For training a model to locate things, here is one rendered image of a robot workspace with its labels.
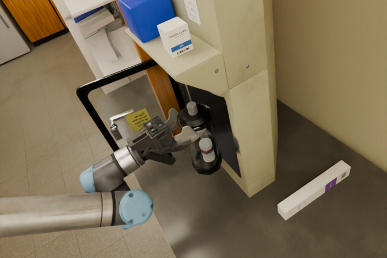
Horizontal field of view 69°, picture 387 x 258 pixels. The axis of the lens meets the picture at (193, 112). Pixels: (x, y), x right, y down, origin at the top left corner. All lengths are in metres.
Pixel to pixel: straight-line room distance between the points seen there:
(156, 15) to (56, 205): 0.47
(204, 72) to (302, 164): 0.61
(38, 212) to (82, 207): 0.08
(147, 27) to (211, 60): 0.20
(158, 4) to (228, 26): 0.20
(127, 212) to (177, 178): 0.48
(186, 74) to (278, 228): 0.59
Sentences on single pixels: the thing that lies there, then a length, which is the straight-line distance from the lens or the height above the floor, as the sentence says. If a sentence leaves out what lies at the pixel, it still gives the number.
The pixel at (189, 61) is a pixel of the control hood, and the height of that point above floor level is 1.51.
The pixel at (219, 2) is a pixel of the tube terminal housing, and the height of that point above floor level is 1.61.
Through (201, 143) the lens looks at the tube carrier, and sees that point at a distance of 0.85.
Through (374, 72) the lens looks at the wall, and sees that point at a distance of 0.96.
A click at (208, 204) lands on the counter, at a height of 0.94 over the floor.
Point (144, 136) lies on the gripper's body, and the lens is 0.79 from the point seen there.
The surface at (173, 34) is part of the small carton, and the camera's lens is 0.60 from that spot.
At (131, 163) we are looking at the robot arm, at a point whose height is 1.26.
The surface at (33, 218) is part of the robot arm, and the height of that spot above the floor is 1.38.
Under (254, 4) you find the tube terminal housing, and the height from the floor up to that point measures 1.57.
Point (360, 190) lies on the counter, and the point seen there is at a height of 0.94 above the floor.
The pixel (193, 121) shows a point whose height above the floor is 1.27.
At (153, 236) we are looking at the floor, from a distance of 2.13.
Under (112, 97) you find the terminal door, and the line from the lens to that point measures 0.94.
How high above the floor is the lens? 1.81
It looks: 41 degrees down
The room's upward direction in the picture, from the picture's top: 17 degrees counter-clockwise
